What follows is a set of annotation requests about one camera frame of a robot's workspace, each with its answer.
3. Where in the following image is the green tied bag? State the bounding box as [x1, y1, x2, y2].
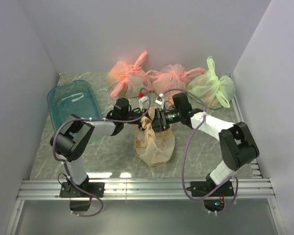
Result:
[186, 56, 235, 109]

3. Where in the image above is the middle pink tied bag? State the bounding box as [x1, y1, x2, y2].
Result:
[146, 64, 206, 94]

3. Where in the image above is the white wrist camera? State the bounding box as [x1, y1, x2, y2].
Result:
[138, 96, 149, 110]
[155, 96, 165, 109]

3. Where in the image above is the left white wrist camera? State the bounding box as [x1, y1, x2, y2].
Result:
[138, 96, 149, 110]

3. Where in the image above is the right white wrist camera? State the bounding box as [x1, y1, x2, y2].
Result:
[155, 96, 165, 109]

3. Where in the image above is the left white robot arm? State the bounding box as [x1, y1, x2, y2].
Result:
[50, 98, 150, 197]

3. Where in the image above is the purple cable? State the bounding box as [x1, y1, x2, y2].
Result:
[159, 89, 240, 214]
[52, 88, 151, 217]

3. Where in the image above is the teal plastic tray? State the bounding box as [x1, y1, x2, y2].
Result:
[47, 80, 102, 131]

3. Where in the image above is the left pink tied bag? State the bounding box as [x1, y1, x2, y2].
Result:
[106, 50, 152, 98]

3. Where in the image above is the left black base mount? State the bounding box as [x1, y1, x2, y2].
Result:
[57, 173, 105, 215]

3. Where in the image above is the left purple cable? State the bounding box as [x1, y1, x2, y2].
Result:
[52, 88, 151, 217]

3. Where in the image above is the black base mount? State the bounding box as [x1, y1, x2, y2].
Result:
[57, 173, 105, 215]
[186, 179, 239, 215]

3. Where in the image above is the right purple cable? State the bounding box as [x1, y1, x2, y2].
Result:
[159, 89, 240, 214]

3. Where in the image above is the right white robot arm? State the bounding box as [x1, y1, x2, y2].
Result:
[151, 93, 259, 196]

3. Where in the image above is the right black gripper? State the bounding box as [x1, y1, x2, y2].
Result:
[147, 107, 182, 134]

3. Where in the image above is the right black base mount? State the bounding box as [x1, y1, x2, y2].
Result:
[186, 179, 239, 215]

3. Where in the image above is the pink tied bag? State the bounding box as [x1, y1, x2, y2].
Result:
[106, 50, 152, 98]
[146, 64, 206, 94]

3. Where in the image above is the orange printed plastic bag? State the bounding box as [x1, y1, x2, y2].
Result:
[133, 105, 175, 167]

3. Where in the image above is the aluminium rail frame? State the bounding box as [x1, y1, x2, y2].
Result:
[4, 72, 287, 235]

